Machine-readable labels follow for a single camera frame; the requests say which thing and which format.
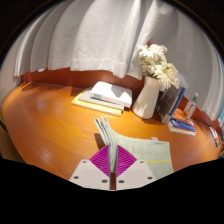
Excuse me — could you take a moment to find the white curtain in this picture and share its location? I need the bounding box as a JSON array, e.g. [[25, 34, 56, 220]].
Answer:
[[0, 0, 224, 122]]

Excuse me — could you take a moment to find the yellow flat book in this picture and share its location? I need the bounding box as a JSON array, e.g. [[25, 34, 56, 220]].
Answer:
[[71, 93, 124, 117]]

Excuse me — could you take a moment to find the blue upright book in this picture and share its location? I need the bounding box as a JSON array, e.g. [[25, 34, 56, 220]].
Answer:
[[168, 87, 187, 116]]

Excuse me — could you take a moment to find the grey upright book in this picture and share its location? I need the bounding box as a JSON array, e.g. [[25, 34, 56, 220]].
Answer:
[[155, 85, 183, 124]]

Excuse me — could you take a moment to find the grey thin book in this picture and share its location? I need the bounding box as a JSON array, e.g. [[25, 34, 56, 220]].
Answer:
[[78, 88, 125, 111]]

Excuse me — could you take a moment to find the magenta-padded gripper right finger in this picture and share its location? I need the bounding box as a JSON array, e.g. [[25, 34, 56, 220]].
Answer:
[[115, 144, 157, 191]]

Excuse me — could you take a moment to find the pale green towel yellow stripe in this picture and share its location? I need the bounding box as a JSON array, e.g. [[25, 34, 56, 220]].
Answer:
[[93, 115, 175, 181]]

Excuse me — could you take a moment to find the clear plastic bottle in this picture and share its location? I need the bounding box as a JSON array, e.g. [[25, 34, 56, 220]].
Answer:
[[185, 91, 200, 120]]

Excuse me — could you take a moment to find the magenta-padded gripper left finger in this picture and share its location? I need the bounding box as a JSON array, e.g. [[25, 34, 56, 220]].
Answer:
[[68, 144, 112, 191]]

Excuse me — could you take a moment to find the white ceramic vase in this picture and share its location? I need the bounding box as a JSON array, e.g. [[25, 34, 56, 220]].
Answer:
[[131, 75, 162, 120]]

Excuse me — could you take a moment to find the white and pink flower bunch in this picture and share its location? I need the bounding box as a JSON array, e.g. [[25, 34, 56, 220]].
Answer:
[[137, 43, 181, 91]]

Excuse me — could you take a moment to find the blue flat book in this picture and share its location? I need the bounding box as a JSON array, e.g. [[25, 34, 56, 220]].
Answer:
[[167, 118, 197, 136]]

